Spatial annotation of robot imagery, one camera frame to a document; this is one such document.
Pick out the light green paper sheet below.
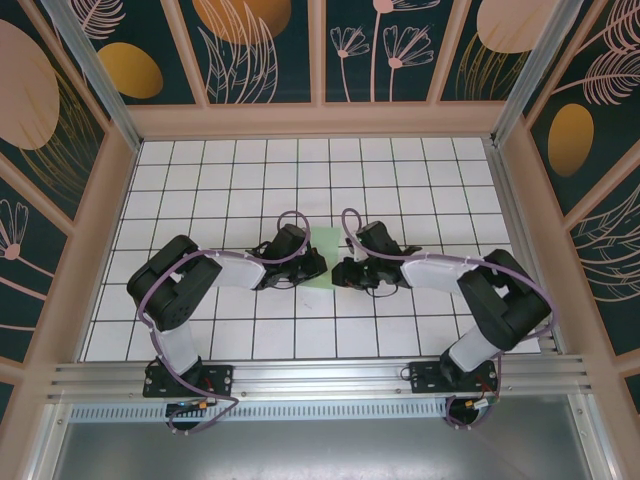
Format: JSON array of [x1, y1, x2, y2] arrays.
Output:
[[305, 225, 343, 291]]

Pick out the grey metal sheet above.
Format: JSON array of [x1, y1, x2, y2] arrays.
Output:
[[32, 397, 616, 480]]

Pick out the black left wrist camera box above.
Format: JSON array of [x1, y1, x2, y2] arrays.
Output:
[[271, 223, 310, 261]]

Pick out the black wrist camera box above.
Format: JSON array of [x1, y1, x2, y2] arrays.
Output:
[[357, 222, 401, 259], [271, 223, 310, 261]]

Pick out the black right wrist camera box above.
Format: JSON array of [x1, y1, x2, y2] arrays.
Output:
[[357, 222, 401, 259]]

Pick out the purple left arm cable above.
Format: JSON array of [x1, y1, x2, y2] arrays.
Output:
[[137, 209, 310, 437]]

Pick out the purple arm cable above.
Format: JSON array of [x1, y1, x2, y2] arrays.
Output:
[[137, 209, 310, 437], [339, 207, 556, 432]]

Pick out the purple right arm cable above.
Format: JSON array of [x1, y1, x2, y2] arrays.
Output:
[[339, 207, 556, 432]]

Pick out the long aluminium mounting rail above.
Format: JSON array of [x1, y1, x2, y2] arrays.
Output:
[[47, 354, 594, 401]]

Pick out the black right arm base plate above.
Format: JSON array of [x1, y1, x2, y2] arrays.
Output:
[[407, 359, 501, 396]]

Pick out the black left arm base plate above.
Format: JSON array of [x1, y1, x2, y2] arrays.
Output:
[[142, 362, 236, 400]]

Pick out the slotted grey cable duct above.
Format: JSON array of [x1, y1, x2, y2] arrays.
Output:
[[69, 403, 451, 422]]

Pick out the aluminium side rail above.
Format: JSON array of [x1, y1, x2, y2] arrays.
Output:
[[483, 139, 564, 354]]

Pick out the wall panel pink flowers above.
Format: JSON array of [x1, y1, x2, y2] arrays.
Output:
[[323, 0, 464, 105]]

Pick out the wall panel big orange circle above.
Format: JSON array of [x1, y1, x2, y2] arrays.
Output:
[[169, 0, 321, 106]]

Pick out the wall panel pink leaf outlines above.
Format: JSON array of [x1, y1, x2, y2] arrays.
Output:
[[564, 167, 640, 359]]

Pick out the wall panel pink oval gold lines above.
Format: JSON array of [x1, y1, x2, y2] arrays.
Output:
[[438, 0, 556, 104]]

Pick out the wall panel small orange oval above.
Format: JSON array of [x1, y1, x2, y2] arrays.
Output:
[[74, 0, 209, 107]]

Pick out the aluminium corner post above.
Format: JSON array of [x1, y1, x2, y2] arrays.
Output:
[[489, 0, 586, 149], [40, 0, 144, 151]]

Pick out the wall panel single pink flower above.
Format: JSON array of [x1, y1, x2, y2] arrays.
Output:
[[0, 149, 76, 364]]

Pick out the wall panel orange oval pink leaf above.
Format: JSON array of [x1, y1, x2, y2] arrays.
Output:
[[522, 0, 640, 219]]

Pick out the wall panel large pink oval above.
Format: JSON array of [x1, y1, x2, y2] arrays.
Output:
[[0, 0, 111, 226]]

